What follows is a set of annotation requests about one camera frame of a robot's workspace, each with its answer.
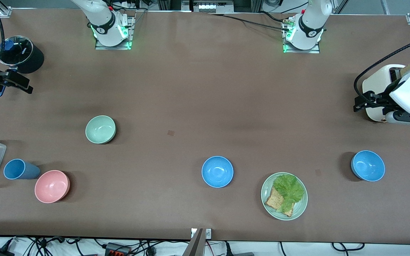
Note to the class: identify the light green bowl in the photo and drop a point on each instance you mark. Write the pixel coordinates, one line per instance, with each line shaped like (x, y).
(100, 128)

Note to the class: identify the black and orange adapter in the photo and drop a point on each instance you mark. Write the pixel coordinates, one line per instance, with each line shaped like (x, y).
(117, 250)

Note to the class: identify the black round pot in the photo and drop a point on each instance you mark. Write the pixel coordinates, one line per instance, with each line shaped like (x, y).
(37, 58)

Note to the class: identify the white power strip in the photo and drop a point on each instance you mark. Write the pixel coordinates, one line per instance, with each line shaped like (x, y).
(206, 6)

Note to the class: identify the toasted bread slice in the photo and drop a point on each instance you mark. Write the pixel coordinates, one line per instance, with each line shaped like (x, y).
(408, 69)

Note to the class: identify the light green plate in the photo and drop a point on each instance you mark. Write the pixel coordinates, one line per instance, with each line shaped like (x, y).
(299, 209)

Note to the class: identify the brown bread slice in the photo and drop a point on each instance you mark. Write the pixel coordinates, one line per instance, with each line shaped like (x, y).
(274, 201)

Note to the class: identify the white toaster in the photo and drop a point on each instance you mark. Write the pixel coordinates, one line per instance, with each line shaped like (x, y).
(376, 89)

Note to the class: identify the blue bowl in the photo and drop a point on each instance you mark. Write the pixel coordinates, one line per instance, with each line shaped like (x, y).
(217, 171)
(367, 165)

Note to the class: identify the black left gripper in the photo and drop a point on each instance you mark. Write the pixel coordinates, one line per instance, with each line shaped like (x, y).
(383, 98)

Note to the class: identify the black power adapter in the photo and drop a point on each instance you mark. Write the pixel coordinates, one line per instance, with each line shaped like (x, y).
(0, 252)

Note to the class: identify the blue cup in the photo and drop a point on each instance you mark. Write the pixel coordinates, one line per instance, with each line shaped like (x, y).
(21, 170)

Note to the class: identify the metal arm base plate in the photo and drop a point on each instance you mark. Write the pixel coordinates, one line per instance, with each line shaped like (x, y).
(315, 50)
(100, 45)

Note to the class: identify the grey metal post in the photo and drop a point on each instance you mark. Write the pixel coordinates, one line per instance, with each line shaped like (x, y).
(195, 245)

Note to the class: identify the glass lid with blue knob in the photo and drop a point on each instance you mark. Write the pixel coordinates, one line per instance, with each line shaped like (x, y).
(20, 53)

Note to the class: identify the green lettuce leaf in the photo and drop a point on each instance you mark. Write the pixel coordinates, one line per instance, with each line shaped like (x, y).
(288, 188)

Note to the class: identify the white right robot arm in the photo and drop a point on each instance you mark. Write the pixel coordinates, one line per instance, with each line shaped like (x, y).
(105, 25)

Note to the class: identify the pink bowl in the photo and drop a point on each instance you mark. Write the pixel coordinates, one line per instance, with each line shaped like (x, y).
(51, 186)

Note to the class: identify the white metal bracket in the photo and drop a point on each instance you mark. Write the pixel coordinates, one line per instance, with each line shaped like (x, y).
(208, 233)

